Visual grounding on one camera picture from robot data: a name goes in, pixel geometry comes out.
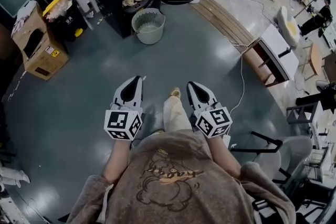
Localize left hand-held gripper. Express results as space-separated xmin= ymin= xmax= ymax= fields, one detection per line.
xmin=104 ymin=76 xmax=145 ymax=141

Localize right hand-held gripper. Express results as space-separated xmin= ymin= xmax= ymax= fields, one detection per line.
xmin=186 ymin=81 xmax=232 ymax=149

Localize green laundry basket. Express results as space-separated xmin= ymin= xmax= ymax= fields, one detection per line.
xmin=131 ymin=7 xmax=165 ymax=45

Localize person's left forearm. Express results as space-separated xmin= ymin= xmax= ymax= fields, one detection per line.
xmin=101 ymin=138 xmax=132 ymax=185

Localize person's right forearm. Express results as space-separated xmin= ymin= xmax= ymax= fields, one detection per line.
xmin=206 ymin=135 xmax=243 ymax=179

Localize person's beige shoe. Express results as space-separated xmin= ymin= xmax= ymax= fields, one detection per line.
xmin=169 ymin=87 xmax=182 ymax=99

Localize person's beige trousers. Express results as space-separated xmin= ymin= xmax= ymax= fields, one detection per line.
xmin=162 ymin=97 xmax=192 ymax=134

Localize wooden slat platform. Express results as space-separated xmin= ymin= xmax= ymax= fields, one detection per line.
xmin=190 ymin=0 xmax=276 ymax=87

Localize brown cardboard box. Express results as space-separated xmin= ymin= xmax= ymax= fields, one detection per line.
xmin=12 ymin=5 xmax=70 ymax=81

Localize person's brown printed shirt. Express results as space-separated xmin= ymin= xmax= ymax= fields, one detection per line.
xmin=67 ymin=130 xmax=296 ymax=224

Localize black bin with yellow lid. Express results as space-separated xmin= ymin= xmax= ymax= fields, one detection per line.
xmin=43 ymin=0 xmax=89 ymax=42

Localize white table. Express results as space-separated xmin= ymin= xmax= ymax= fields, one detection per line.
xmin=258 ymin=24 xmax=300 ymax=82

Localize grey office chair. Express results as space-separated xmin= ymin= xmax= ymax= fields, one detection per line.
xmin=230 ymin=131 xmax=336 ymax=218

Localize white and yellow foam cushion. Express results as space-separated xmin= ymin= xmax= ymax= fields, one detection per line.
xmin=277 ymin=5 xmax=300 ymax=47

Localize wooden chair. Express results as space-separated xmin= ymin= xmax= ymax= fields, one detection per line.
xmin=299 ymin=43 xmax=328 ymax=82

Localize white power cable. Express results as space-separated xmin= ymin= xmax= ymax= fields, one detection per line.
xmin=229 ymin=0 xmax=266 ymax=116

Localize black and white shoulder strap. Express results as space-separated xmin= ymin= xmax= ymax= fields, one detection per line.
xmin=251 ymin=198 xmax=277 ymax=216

